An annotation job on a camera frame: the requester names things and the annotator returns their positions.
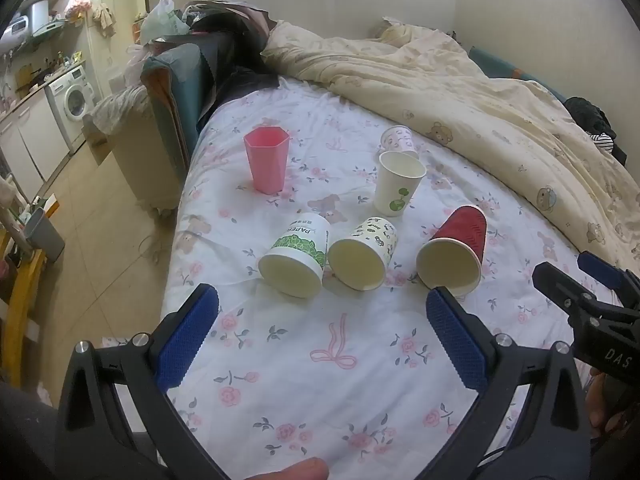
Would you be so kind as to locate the dark clothes pile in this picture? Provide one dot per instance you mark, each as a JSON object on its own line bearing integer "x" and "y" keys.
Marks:
{"x": 225, "y": 30}

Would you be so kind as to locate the person's right hand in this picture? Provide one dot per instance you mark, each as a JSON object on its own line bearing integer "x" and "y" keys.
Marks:
{"x": 595, "y": 402}

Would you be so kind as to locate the hanging beige cloth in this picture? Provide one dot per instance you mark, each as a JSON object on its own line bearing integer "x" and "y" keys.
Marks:
{"x": 105, "y": 17}

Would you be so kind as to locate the beige bear print duvet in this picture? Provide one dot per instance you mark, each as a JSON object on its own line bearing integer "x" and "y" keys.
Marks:
{"x": 450, "y": 95}

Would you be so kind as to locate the white plastic bag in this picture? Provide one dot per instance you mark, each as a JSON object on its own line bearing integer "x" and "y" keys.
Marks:
{"x": 162, "y": 22}

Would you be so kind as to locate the pink print paper cup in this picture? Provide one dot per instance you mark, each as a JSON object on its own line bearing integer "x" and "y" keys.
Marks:
{"x": 397, "y": 139}

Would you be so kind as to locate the hanging pink bag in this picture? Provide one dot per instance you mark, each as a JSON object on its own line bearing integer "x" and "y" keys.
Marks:
{"x": 79, "y": 5}

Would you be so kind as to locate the beige covered furniture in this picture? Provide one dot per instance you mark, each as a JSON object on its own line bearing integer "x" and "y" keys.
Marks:
{"x": 140, "y": 160}

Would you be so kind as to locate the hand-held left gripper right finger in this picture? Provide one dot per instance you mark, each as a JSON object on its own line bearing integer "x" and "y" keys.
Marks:
{"x": 456, "y": 342}

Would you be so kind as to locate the teal bed edge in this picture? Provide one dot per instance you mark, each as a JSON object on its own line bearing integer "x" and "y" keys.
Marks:
{"x": 505, "y": 67}

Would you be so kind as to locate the white kitchen cabinet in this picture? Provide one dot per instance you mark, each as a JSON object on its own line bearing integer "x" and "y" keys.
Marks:
{"x": 30, "y": 140}

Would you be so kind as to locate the teal sofa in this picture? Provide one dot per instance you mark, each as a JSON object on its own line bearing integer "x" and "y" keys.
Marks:
{"x": 180, "y": 90}

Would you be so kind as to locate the green pattern paper cup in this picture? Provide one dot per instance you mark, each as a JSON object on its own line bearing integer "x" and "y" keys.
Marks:
{"x": 295, "y": 255}

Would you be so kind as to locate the red paper cup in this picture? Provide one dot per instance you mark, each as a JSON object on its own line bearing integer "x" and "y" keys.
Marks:
{"x": 457, "y": 245}

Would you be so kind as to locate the floral white bedsheet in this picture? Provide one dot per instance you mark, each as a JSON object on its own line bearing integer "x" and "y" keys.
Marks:
{"x": 300, "y": 385}

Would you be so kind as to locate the grey trash bin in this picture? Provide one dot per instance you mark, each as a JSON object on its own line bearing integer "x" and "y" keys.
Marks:
{"x": 44, "y": 232}

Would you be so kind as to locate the pink plastic cup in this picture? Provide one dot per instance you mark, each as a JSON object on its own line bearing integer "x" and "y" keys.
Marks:
{"x": 266, "y": 160}

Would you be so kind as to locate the range hood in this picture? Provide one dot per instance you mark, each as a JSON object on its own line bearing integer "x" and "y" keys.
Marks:
{"x": 30, "y": 27}

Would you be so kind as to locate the cardboard box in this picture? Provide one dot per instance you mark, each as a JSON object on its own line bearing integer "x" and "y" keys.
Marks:
{"x": 97, "y": 140}

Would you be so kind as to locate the panda print paper cup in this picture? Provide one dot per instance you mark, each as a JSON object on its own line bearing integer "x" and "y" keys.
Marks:
{"x": 362, "y": 255}

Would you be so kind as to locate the yellow wooden frame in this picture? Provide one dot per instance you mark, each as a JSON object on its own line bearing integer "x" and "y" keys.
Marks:
{"x": 22, "y": 300}

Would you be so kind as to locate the white washing machine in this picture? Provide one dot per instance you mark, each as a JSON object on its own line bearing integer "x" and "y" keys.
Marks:
{"x": 72, "y": 95}

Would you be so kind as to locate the striped cloth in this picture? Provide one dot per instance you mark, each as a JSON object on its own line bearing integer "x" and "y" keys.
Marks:
{"x": 604, "y": 142}

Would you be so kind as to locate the black garment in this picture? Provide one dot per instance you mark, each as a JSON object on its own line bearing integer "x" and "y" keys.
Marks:
{"x": 587, "y": 115}

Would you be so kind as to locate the person's left hand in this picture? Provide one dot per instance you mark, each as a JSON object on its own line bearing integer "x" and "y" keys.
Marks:
{"x": 295, "y": 470}

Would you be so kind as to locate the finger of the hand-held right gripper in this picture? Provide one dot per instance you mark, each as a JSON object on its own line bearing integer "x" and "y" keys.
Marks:
{"x": 600, "y": 267}
{"x": 555, "y": 282}

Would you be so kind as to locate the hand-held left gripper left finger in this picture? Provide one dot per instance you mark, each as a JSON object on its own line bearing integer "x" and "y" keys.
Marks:
{"x": 190, "y": 340}

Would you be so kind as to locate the pale pillow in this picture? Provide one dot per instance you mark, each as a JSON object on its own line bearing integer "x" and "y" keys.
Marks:
{"x": 392, "y": 29}

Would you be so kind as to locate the white green-leaf paper cup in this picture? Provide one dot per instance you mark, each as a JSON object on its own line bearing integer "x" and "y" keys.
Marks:
{"x": 395, "y": 190}

